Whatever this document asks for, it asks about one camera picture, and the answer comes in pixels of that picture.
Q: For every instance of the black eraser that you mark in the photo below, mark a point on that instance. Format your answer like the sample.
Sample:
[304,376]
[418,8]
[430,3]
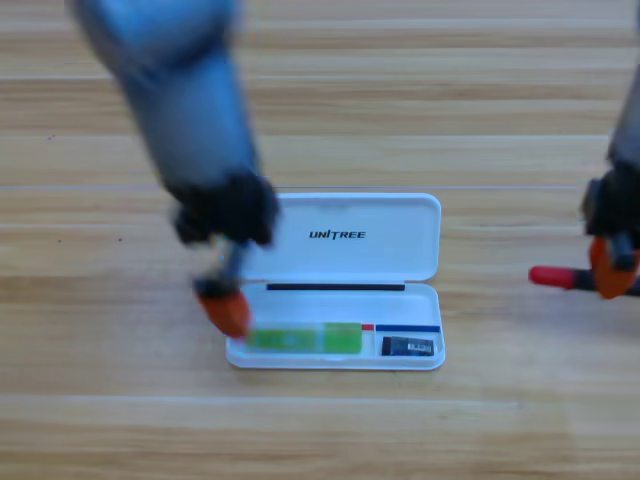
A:
[407,346]

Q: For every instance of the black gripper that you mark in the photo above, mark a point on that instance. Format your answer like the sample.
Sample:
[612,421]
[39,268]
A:
[617,210]
[230,210]

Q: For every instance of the white Unitree pencil case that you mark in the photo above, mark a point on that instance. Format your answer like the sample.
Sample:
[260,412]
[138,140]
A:
[335,260]

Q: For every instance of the red and black marker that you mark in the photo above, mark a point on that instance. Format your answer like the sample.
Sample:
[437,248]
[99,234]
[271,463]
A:
[555,276]

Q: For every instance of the green and white glue stick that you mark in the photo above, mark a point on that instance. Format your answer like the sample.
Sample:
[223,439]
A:
[305,339]

